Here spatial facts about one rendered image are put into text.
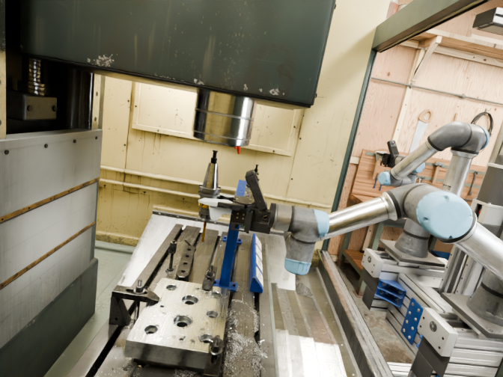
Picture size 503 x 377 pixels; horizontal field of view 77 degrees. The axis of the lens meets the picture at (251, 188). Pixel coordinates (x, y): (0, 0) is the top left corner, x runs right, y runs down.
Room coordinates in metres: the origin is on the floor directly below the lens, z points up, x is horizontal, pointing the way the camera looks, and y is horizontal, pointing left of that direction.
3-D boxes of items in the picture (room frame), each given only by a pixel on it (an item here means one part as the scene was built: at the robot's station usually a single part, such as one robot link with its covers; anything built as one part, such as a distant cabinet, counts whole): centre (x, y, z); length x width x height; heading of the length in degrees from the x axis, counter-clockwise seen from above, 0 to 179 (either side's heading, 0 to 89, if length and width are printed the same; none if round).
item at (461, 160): (1.53, -0.96, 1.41); 0.15 x 0.12 x 0.55; 111
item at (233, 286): (1.09, 0.04, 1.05); 0.10 x 0.05 x 0.30; 92
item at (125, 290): (0.80, 0.27, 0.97); 0.13 x 0.03 x 0.15; 92
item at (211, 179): (0.85, 0.11, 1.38); 0.04 x 0.04 x 0.07
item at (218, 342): (0.62, 0.02, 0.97); 0.13 x 0.03 x 0.15; 2
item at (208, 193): (0.85, 0.11, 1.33); 0.06 x 0.06 x 0.03
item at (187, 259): (1.12, 0.20, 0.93); 0.26 x 0.05 x 0.06; 7
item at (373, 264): (1.48, -0.83, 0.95); 0.40 x 0.13 x 0.09; 97
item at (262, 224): (0.85, -0.02, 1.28); 0.12 x 0.08 x 0.09; 92
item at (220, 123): (0.85, 0.10, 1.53); 0.16 x 0.16 x 0.12
